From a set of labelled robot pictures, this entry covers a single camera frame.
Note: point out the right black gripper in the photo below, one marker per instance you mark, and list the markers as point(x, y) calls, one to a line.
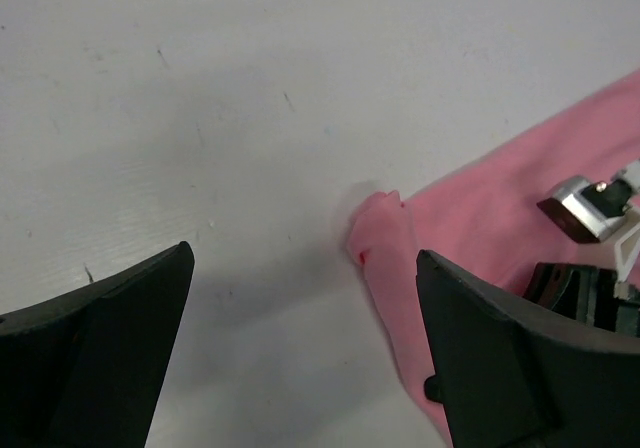
point(587, 294)

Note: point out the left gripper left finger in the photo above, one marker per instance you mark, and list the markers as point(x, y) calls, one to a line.
point(86, 368)

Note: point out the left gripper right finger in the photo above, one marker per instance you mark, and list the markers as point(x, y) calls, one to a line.
point(511, 373)

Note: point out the pink t shirt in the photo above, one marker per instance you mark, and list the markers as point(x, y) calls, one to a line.
point(485, 218)

